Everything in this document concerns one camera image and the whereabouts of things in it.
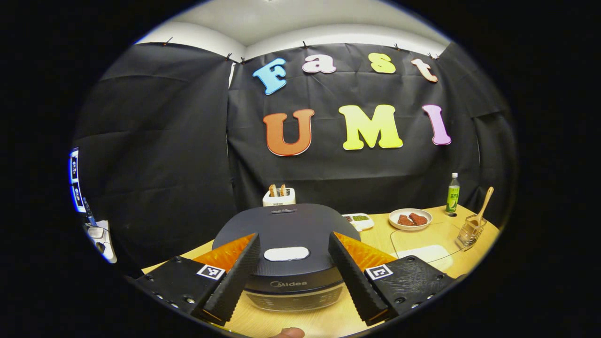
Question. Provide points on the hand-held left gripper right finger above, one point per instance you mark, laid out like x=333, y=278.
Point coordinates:
x=354, y=281

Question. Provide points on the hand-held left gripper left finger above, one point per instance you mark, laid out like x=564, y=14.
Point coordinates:
x=235, y=281

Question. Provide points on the dark grey rice cooker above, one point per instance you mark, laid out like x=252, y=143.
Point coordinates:
x=291, y=225

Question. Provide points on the white divided condiment dish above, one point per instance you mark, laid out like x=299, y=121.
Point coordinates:
x=359, y=221

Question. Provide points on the white round plate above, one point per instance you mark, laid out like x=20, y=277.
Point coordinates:
x=394, y=224

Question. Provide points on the red meat piece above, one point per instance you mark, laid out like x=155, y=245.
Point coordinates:
x=404, y=220
x=419, y=219

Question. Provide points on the white toaster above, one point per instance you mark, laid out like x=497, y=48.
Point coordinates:
x=279, y=201

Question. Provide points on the green tea bottle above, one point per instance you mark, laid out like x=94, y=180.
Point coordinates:
x=452, y=197

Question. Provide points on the white side desk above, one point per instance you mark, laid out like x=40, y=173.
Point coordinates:
x=103, y=241

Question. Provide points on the black backdrop cloth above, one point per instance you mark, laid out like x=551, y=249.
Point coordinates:
x=155, y=155

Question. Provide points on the computer monitor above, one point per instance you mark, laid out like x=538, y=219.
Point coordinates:
x=76, y=180

